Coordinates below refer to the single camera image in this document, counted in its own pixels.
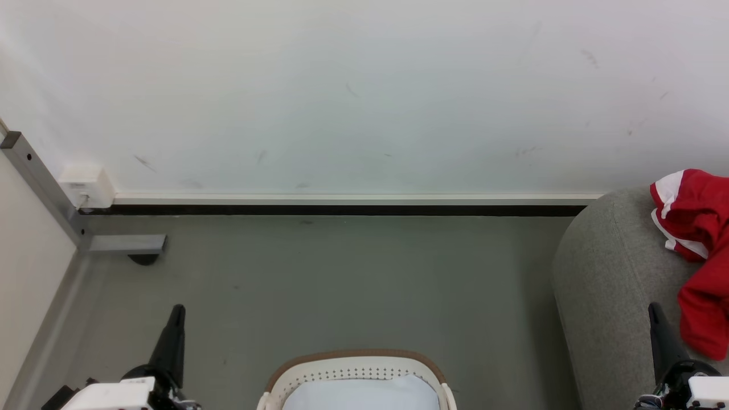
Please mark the grey fabric sofa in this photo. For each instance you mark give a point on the grey fabric sofa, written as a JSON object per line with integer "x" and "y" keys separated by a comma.
{"x": 615, "y": 285}

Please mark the red and white garment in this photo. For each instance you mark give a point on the red and white garment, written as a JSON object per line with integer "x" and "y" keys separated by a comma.
{"x": 700, "y": 228}

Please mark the black caster wheel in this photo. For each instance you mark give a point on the black caster wheel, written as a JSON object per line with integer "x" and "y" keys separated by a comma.
{"x": 143, "y": 259}

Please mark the white plastic laundry basket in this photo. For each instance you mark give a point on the white plastic laundry basket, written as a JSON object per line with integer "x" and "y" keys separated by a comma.
{"x": 319, "y": 370}

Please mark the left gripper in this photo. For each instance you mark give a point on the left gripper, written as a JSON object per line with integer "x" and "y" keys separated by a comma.
{"x": 114, "y": 396}

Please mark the light blue clothing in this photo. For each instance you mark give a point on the light blue clothing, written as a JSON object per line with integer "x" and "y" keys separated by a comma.
{"x": 361, "y": 394}

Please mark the white wall power adapter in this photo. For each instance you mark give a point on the white wall power adapter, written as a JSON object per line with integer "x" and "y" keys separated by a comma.
{"x": 88, "y": 185}

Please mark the grey metal partition stand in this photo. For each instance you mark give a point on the grey metal partition stand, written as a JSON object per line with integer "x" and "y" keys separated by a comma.
{"x": 51, "y": 196}

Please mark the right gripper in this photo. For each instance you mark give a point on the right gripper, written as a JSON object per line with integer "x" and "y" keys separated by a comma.
{"x": 703, "y": 393}

